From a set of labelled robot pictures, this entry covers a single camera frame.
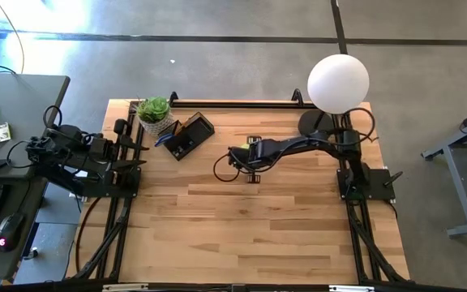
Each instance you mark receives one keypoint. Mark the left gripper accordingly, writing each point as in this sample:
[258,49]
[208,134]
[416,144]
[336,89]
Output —
[104,150]

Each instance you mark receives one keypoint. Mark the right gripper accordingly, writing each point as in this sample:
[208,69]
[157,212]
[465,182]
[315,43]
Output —
[249,156]

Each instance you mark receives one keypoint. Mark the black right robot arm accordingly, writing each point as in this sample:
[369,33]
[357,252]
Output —
[298,144]

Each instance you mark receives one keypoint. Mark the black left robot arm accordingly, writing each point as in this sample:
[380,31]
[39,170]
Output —
[67,158]

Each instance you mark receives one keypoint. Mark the black mesh desk organizer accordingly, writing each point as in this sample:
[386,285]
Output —
[197,130]

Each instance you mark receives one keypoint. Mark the grey office desk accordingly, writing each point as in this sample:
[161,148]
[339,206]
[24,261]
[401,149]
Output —
[26,93]

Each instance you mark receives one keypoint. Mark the potted green succulent plant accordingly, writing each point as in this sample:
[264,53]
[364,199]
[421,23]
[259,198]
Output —
[154,109]

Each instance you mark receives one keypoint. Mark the white power box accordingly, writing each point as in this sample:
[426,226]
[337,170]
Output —
[81,174]

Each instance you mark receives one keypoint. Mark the white globe lamp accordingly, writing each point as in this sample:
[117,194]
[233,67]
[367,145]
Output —
[339,83]

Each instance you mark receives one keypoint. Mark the black computer mouse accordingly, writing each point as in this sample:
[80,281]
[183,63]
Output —
[10,231]

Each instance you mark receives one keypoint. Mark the black aluminium table frame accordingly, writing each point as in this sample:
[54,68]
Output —
[237,104]

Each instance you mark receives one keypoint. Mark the white metal bracket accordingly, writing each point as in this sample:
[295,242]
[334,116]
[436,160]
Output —
[124,287]
[351,288]

